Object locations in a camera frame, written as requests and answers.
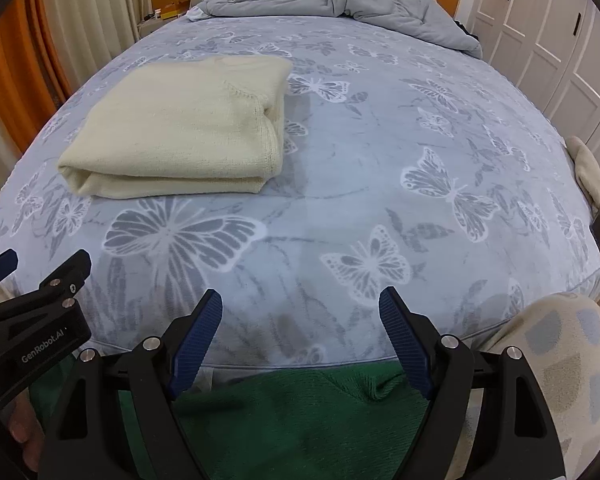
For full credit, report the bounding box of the white curtain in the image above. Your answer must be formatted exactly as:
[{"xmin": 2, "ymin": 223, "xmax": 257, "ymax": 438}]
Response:
[{"xmin": 0, "ymin": 0, "xmax": 148, "ymax": 281}]

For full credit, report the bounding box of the cream knit cardigan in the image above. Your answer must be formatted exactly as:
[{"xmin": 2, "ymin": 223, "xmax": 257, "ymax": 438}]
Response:
[{"xmin": 56, "ymin": 55, "xmax": 295, "ymax": 198}]

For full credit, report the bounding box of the green knit cloth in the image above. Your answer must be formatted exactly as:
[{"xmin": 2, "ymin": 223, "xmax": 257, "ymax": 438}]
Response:
[{"xmin": 30, "ymin": 355, "xmax": 481, "ymax": 480}]

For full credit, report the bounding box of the bedside table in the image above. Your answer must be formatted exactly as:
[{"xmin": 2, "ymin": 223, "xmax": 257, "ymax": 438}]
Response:
[{"xmin": 136, "ymin": 0, "xmax": 193, "ymax": 41}]

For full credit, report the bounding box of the person's left hand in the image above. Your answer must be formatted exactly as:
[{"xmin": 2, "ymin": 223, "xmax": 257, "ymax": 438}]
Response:
[{"xmin": 7, "ymin": 399, "xmax": 45, "ymax": 463}]

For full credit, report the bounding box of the white panelled wardrobe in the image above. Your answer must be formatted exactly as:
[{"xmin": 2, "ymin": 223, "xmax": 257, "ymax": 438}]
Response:
[{"xmin": 452, "ymin": 0, "xmax": 600, "ymax": 161}]

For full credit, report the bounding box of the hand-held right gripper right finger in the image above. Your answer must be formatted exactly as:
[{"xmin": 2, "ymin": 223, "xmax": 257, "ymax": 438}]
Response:
[{"xmin": 378, "ymin": 286, "xmax": 567, "ymax": 480}]

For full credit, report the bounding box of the cream fleece cloth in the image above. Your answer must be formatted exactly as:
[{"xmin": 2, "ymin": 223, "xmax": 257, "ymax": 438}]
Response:
[{"xmin": 564, "ymin": 135, "xmax": 600, "ymax": 226}]

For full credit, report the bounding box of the butterfly print bed sheet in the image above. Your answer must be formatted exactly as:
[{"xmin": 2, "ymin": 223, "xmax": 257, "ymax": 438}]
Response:
[{"xmin": 0, "ymin": 12, "xmax": 600, "ymax": 368}]

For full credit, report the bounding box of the person's patterned pajama leg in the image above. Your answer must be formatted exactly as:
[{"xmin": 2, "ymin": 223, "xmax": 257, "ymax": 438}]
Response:
[{"xmin": 472, "ymin": 292, "xmax": 600, "ymax": 480}]

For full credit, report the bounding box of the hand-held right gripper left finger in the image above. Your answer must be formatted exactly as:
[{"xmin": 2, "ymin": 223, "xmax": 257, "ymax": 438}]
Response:
[{"xmin": 39, "ymin": 288, "xmax": 224, "ymax": 480}]

